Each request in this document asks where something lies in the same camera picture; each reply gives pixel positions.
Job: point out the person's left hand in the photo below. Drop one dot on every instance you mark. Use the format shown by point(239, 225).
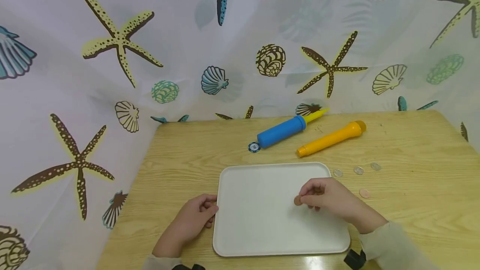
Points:
point(189, 219)

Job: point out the person's right hand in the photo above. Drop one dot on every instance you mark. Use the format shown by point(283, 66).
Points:
point(337, 201)

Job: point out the person's right index finger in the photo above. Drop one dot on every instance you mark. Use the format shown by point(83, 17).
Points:
point(311, 186)

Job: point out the person's right thumb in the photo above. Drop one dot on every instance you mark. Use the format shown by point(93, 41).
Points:
point(310, 204)

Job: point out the person's left fingers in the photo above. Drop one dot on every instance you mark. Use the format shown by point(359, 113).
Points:
point(210, 209)

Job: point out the copper coin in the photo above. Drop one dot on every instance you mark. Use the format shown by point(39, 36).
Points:
point(297, 201)
point(364, 193)

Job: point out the person's left forearm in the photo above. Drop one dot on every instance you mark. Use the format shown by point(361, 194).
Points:
point(167, 253)

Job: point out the person's right forearm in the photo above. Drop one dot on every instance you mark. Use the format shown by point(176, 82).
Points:
point(393, 247)

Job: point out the silver coin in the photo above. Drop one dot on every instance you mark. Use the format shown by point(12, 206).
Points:
point(359, 170)
point(375, 166)
point(338, 173)

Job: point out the white rectangular plastic tray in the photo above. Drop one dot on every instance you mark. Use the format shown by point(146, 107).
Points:
point(262, 216)

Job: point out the orange plastic tube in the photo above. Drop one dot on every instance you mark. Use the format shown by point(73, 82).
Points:
point(330, 140)

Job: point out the black wrist band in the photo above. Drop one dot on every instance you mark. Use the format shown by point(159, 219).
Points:
point(354, 259)
point(187, 267)

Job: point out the blue hand pump yellow nozzle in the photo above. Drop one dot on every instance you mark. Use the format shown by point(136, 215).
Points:
point(281, 132)

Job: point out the blue and white poker chip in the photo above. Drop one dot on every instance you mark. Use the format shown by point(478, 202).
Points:
point(254, 147)

